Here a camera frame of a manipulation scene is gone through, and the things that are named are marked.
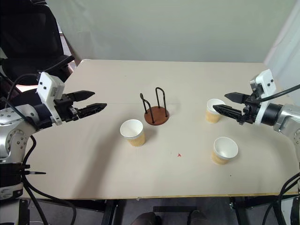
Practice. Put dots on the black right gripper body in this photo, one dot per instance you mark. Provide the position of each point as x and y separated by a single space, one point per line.
249 112

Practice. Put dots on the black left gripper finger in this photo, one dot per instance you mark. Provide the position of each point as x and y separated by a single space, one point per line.
91 109
83 95

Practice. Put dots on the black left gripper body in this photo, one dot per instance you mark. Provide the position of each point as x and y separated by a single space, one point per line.
64 110

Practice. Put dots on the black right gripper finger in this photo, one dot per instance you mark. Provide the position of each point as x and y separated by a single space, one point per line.
228 111
236 97

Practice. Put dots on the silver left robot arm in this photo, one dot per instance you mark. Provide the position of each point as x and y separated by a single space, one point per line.
14 138

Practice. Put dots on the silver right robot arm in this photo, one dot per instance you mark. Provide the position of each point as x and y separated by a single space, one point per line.
288 117

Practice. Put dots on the ribbed tan paper cup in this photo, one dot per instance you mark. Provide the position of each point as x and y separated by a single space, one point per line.
131 129
225 147
212 117

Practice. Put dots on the black office chair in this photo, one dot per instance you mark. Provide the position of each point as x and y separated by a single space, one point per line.
28 35

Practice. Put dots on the dark rounded shape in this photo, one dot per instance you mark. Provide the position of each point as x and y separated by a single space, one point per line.
147 219
197 218

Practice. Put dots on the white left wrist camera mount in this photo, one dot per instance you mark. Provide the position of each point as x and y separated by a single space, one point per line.
47 86

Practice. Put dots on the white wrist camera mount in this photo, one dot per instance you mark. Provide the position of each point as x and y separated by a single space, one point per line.
267 82
47 86

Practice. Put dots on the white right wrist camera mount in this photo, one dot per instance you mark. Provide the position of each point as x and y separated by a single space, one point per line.
267 82

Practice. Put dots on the black metal table frame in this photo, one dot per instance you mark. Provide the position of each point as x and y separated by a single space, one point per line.
112 211

